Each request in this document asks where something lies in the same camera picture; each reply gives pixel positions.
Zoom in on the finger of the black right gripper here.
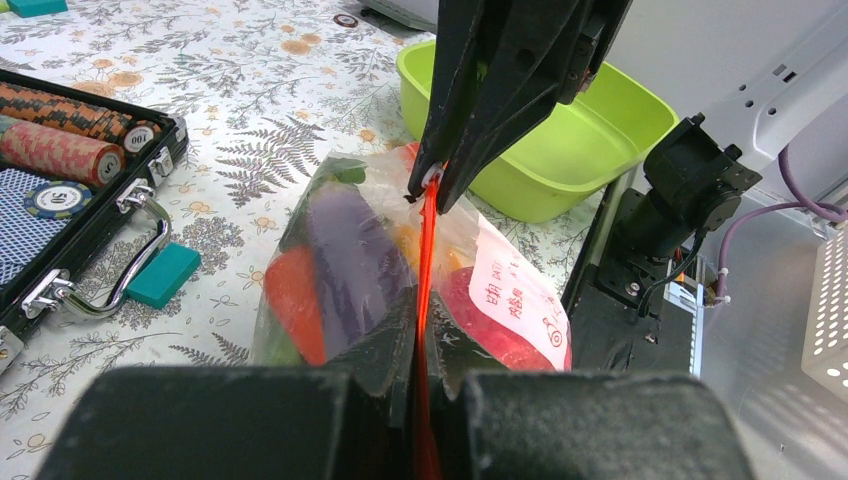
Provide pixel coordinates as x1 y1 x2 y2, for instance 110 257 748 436
437 0 631 214
405 1 511 202

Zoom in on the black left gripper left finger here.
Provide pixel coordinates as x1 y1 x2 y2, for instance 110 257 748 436
37 288 417 479

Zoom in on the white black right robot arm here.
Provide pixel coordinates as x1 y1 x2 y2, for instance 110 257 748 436
408 1 759 258

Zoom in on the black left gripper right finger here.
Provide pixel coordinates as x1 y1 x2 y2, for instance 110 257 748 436
428 296 755 479

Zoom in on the orange toy carrot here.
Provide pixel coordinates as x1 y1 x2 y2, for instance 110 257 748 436
264 245 327 366

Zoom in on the clear zip top bag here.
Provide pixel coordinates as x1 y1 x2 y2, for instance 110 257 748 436
250 142 574 480

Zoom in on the white perforated metal box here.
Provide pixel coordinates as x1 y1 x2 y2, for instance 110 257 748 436
801 230 848 401

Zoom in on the purple toy eggplant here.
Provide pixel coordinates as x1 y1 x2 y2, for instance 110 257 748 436
306 182 415 359

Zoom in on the grey building baseplate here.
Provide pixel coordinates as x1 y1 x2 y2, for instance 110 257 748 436
360 0 439 33

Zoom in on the black poker chip case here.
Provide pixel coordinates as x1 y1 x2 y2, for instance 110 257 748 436
1 71 188 368

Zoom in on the green plastic tray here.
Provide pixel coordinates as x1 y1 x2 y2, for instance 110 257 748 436
396 39 682 225

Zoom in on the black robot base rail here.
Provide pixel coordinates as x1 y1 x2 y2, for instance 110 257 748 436
561 180 703 376

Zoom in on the red toy apple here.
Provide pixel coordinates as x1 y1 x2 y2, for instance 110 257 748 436
438 261 572 371

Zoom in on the blue playing card deck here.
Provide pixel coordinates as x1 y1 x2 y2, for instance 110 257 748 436
1 168 69 289

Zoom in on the loose poker chip on table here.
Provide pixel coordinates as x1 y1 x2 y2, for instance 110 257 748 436
333 14 359 28

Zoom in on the teal toy block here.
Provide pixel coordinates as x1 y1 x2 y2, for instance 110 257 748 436
6 0 68 18

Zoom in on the small teal block by case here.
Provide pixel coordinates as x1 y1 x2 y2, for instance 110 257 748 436
127 243 201 309

